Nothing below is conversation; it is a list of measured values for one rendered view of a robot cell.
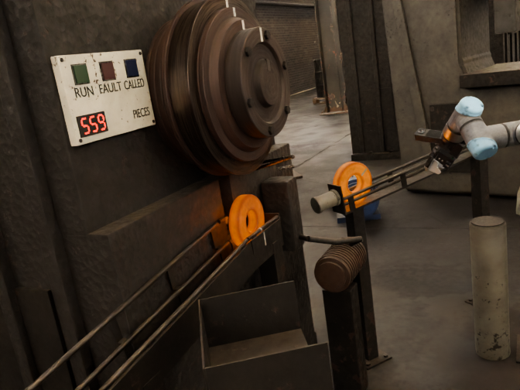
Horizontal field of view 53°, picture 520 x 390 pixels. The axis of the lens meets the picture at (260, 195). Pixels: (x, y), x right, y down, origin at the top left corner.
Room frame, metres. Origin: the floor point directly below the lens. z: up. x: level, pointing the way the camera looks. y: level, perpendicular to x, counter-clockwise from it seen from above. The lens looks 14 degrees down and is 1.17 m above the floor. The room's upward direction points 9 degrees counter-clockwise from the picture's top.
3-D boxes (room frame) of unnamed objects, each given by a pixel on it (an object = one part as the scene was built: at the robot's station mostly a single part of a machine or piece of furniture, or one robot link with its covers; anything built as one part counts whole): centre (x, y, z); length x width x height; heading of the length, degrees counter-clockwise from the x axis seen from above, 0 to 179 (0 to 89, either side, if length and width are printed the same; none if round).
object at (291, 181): (1.65, -0.06, 0.68); 0.11 x 0.08 x 0.24; 61
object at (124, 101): (1.19, 0.30, 1.15); 0.26 x 0.02 x 0.18; 151
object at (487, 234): (1.72, -0.77, 0.26); 0.12 x 0.12 x 0.52
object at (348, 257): (1.66, -0.24, 0.27); 0.22 x 0.13 x 0.53; 151
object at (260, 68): (1.39, -0.05, 1.11); 0.28 x 0.06 x 0.28; 151
